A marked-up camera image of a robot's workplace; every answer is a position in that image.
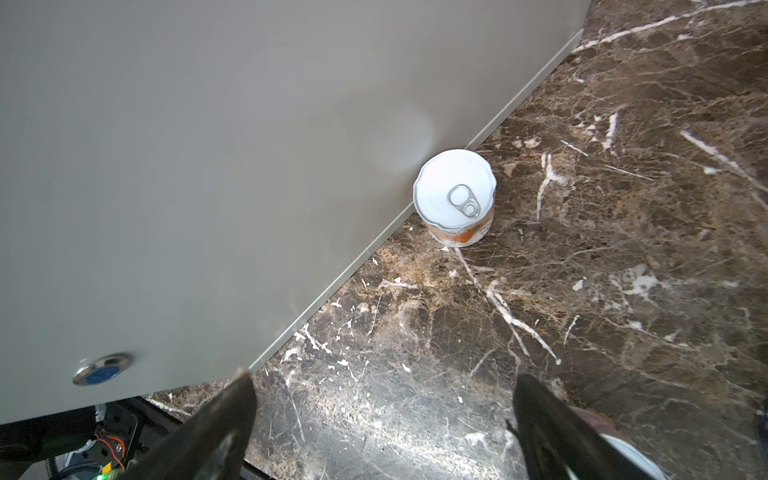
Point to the purple white label can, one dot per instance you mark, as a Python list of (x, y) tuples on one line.
[(620, 442)]

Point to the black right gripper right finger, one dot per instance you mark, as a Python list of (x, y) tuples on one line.
[(557, 444)]

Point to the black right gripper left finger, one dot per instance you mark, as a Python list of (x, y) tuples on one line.
[(211, 444)]

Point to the orange white label can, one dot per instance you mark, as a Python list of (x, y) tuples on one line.
[(454, 196)]

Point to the grey metal cabinet box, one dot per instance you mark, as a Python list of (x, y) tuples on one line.
[(183, 182)]

